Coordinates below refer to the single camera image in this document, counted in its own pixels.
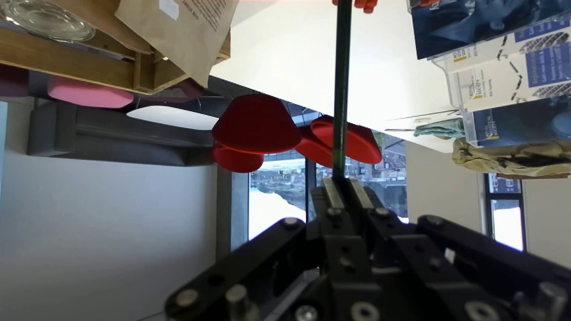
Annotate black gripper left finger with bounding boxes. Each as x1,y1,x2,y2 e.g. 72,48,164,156
163,174,382,321

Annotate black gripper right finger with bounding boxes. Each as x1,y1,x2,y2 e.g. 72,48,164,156
348,174,571,321

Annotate dark green pencil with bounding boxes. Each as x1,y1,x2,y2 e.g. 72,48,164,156
330,0,353,183

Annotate pencil with red eraser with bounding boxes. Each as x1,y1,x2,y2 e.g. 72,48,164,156
353,0,380,15

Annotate red lounge chair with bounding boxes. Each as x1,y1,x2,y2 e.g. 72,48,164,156
309,114,384,167
295,131,336,169
211,94,303,155
212,142,266,174

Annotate teal fabric item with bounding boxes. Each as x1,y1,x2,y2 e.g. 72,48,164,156
386,114,466,142

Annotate white coffee table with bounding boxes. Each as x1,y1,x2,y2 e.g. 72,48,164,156
125,103,221,131

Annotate white printed brochure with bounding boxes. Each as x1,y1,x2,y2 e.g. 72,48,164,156
434,14,571,114

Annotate dark grey sofa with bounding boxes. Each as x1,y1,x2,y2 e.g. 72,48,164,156
25,96,220,167

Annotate blue patterned box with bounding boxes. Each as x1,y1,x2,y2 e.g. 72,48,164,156
409,0,571,60

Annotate brown paper bag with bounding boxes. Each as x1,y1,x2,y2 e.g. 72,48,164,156
114,0,241,89

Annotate pink round ottoman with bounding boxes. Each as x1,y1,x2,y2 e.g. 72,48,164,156
47,78,136,110

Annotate wooden slat crate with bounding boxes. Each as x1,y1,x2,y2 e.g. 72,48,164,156
0,0,234,97

